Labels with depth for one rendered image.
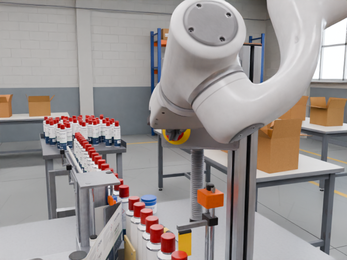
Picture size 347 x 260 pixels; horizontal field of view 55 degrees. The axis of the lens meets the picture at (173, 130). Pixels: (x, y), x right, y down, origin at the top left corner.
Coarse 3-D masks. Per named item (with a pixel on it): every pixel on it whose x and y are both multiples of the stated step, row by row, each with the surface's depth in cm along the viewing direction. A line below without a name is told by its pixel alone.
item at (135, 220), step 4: (136, 204) 94; (140, 204) 94; (144, 204) 94; (136, 208) 93; (140, 208) 93; (136, 212) 93; (136, 216) 93; (132, 220) 93; (136, 220) 93; (132, 224) 93; (136, 224) 92; (132, 228) 93; (136, 228) 92; (132, 232) 93; (136, 232) 93; (132, 236) 94; (136, 236) 93; (132, 240) 94; (136, 240) 93; (132, 244) 94; (136, 244) 93; (136, 248) 93; (136, 252) 94; (136, 256) 94
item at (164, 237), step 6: (162, 234) 76; (168, 234) 76; (174, 234) 76; (162, 240) 74; (168, 240) 74; (174, 240) 74; (162, 246) 74; (168, 246) 74; (174, 246) 75; (162, 252) 75; (168, 252) 74; (162, 258) 74; (168, 258) 74
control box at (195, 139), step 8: (200, 128) 69; (184, 136) 70; (192, 136) 70; (200, 136) 69; (208, 136) 69; (168, 144) 71; (176, 144) 71; (184, 144) 70; (192, 144) 70; (200, 144) 70; (208, 144) 69; (216, 144) 69; (224, 144) 69; (232, 144) 68
